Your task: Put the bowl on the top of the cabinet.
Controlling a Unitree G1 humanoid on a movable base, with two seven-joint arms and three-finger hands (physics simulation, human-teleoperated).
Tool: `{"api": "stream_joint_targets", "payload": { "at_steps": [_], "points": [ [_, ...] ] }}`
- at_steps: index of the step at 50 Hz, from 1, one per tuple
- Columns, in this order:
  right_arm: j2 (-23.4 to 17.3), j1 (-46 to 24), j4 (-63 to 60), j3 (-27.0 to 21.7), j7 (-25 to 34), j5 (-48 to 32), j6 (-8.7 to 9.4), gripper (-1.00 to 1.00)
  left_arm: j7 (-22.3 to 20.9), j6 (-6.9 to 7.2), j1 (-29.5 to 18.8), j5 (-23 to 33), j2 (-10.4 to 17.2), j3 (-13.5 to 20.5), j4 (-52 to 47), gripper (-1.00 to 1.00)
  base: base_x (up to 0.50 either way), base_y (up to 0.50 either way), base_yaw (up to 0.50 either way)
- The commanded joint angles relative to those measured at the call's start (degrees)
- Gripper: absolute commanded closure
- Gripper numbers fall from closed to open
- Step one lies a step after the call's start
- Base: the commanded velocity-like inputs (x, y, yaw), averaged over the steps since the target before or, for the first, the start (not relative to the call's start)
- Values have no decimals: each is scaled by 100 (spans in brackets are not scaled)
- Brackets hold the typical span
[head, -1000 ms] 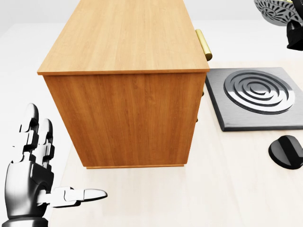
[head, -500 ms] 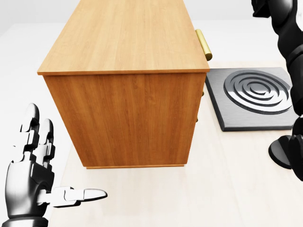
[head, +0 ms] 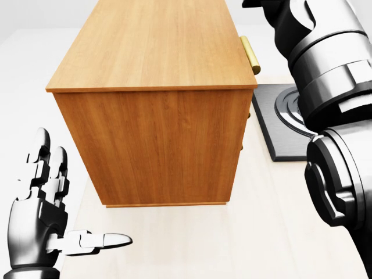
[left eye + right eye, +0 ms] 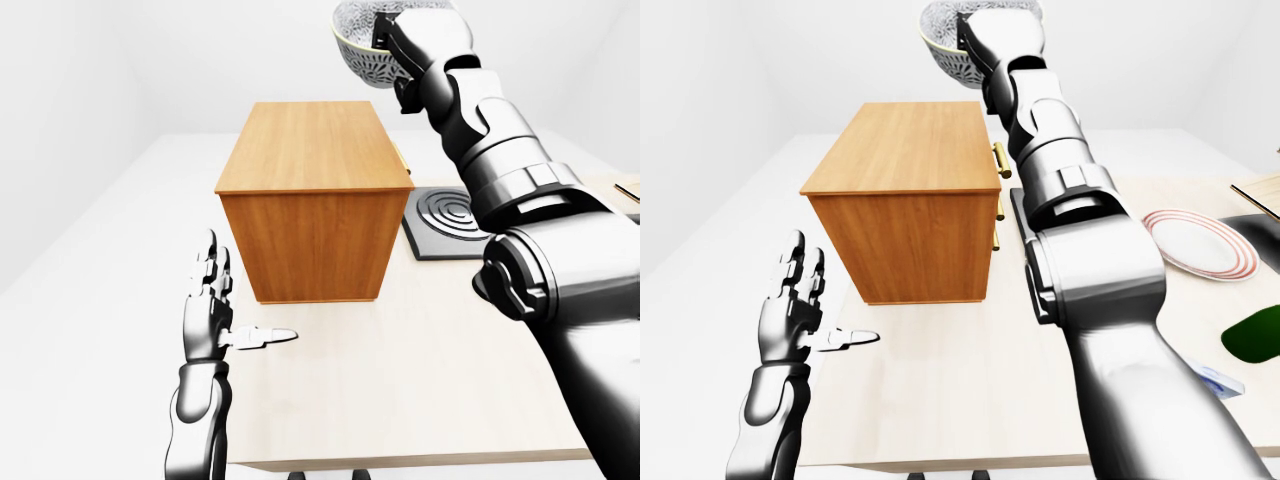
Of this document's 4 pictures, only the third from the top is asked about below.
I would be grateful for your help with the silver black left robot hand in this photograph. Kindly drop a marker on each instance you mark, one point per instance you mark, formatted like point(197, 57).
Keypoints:
point(32, 221)

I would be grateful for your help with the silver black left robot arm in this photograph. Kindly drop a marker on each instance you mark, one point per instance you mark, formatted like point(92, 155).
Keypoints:
point(29, 273)

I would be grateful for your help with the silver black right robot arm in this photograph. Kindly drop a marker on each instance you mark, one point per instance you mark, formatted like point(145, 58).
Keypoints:
point(331, 87)

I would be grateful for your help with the wooden cabinet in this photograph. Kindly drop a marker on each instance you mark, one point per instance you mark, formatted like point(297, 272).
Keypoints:
point(154, 87)

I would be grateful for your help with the flat dark stove plate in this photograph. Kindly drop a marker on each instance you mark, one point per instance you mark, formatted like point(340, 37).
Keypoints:
point(268, 116)

